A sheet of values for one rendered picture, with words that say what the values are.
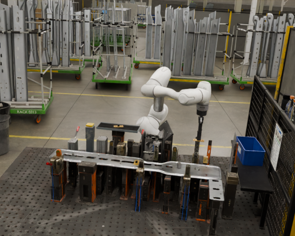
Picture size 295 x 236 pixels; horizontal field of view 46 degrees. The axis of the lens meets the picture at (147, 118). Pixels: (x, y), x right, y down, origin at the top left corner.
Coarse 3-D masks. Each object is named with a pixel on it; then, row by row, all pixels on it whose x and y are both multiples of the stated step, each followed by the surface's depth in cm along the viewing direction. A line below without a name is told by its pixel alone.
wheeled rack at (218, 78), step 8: (224, 24) 970; (192, 32) 921; (200, 32) 921; (224, 32) 963; (232, 40) 893; (224, 56) 998; (160, 64) 923; (192, 64) 1010; (224, 72) 993; (176, 80) 932; (184, 80) 931; (192, 80) 929; (200, 80) 930; (208, 80) 935; (216, 80) 938; (224, 80) 935
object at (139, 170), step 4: (140, 168) 258; (144, 168) 260; (136, 172) 254; (140, 172) 254; (136, 176) 255; (140, 176) 255; (136, 180) 256; (140, 180) 256; (136, 184) 258; (140, 184) 256; (136, 188) 259; (140, 188) 257; (136, 192) 259; (140, 192) 259; (136, 196) 260; (140, 196) 261; (136, 200) 261; (140, 200) 262; (136, 204) 262; (140, 204) 263; (136, 208) 265; (140, 208) 264; (140, 212) 264
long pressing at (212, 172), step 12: (72, 156) 281; (84, 156) 282; (96, 156) 283; (108, 156) 284; (120, 156) 285; (132, 168) 268; (156, 168) 269; (168, 168) 270; (192, 168) 272; (204, 168) 273; (216, 168) 274; (216, 180) 257
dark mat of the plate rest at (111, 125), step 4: (100, 124) 310; (104, 124) 310; (108, 124) 311; (112, 124) 311; (116, 124) 312; (116, 128) 302; (120, 128) 302; (124, 128) 303; (128, 128) 303; (132, 128) 304; (136, 128) 304
